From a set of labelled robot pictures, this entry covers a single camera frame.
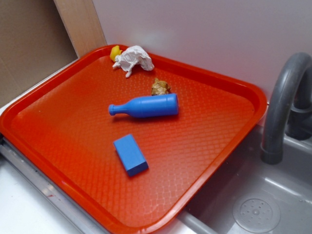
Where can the blue plastic bottle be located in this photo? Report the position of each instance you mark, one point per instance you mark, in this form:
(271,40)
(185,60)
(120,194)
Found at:
(151,106)

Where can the tan croissant toy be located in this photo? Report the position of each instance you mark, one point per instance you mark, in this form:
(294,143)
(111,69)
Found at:
(160,87)

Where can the blue rectangular block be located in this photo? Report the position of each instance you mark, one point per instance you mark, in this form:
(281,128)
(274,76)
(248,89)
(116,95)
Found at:
(130,155)

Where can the crumpled white paper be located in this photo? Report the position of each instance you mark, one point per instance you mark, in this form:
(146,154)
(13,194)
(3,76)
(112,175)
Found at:
(131,57)

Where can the yellow toy piece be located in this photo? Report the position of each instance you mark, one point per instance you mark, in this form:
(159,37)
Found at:
(115,51)

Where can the orange plastic tray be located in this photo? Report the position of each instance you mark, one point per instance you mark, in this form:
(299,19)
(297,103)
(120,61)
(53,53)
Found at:
(64,128)

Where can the grey plastic sink basin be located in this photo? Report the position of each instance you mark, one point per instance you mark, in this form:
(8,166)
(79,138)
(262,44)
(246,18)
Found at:
(247,196)

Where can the wooden board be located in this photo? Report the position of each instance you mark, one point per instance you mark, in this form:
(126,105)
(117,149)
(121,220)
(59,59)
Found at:
(82,25)

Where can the metal counter edge strip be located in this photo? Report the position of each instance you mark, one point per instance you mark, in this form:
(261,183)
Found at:
(31,204)

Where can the grey plastic faucet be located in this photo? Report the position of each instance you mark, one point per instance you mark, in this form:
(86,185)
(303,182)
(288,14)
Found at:
(290,109)

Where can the brown cardboard panel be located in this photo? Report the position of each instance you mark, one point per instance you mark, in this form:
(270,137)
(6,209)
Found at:
(33,45)

